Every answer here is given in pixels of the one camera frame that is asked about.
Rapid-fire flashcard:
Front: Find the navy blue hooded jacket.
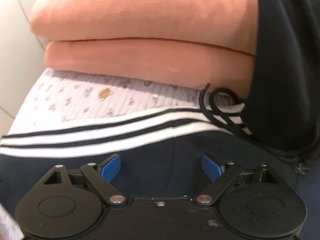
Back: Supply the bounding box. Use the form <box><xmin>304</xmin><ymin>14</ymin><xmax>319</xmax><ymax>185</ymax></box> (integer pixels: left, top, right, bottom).
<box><xmin>1</xmin><ymin>0</ymin><xmax>319</xmax><ymax>239</ymax></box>

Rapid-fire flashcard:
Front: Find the floral quilted bedspread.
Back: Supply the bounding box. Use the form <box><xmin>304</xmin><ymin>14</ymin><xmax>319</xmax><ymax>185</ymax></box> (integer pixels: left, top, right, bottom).
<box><xmin>7</xmin><ymin>67</ymin><xmax>246</xmax><ymax>136</ymax></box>

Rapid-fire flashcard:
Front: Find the lower pink pillow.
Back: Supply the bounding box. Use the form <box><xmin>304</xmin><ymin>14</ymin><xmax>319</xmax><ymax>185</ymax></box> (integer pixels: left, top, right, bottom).
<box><xmin>44</xmin><ymin>38</ymin><xmax>255</xmax><ymax>97</ymax></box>

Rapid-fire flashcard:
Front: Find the pink pillow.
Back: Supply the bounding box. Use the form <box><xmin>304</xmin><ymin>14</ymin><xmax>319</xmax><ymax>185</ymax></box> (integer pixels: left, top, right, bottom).
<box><xmin>30</xmin><ymin>0</ymin><xmax>258</xmax><ymax>55</ymax></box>
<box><xmin>44</xmin><ymin>38</ymin><xmax>255</xmax><ymax>97</ymax></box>

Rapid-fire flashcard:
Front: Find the beige padded headboard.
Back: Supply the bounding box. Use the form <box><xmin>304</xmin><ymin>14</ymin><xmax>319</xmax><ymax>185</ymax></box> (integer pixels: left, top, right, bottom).
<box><xmin>1</xmin><ymin>0</ymin><xmax>48</xmax><ymax>134</ymax></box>

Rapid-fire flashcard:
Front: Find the upper pink pillow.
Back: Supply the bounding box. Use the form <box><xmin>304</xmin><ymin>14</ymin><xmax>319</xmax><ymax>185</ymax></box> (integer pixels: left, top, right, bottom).
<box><xmin>30</xmin><ymin>0</ymin><xmax>258</xmax><ymax>55</ymax></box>

